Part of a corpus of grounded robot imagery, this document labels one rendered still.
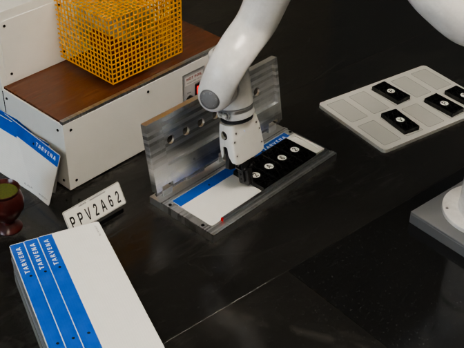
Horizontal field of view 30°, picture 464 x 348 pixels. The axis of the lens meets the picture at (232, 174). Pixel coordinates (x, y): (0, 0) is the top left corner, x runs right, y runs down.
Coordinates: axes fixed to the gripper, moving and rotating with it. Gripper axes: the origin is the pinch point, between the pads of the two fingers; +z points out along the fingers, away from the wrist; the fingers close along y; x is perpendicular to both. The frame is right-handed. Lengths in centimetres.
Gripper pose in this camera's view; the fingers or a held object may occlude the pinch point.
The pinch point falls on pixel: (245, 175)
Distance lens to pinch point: 202.8
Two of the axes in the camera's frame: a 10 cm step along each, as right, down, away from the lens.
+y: 6.8, -4.2, 6.0
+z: 1.4, 8.7, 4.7
